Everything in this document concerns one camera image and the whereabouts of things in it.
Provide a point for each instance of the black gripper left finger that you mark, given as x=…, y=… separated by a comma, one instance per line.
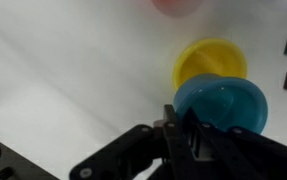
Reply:
x=139, y=150

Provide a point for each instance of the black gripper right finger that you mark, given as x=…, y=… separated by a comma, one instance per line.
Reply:
x=249, y=156

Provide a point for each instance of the light blue bowl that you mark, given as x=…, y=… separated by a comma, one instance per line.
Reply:
x=223, y=100

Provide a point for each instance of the yellow bowl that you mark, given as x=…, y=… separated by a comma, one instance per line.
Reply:
x=213, y=56

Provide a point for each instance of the black perforated board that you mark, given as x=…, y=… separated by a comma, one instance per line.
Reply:
x=3, y=160

